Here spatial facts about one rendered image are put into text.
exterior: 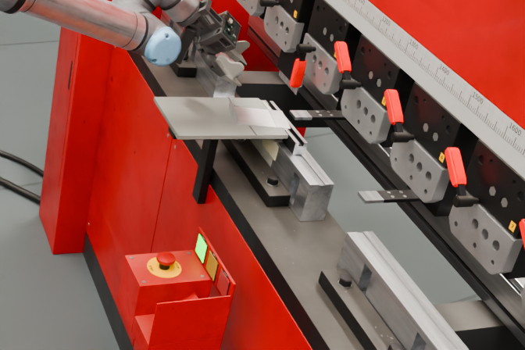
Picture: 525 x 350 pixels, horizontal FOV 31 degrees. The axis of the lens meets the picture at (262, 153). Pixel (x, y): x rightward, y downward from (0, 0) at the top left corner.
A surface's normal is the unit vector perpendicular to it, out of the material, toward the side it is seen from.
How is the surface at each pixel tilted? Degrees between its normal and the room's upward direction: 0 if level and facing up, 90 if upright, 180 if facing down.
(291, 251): 0
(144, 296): 90
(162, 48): 90
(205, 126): 0
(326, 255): 0
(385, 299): 90
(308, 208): 90
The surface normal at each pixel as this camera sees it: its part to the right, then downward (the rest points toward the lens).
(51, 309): 0.21, -0.86
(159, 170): -0.90, 0.01
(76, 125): 0.37, 0.51
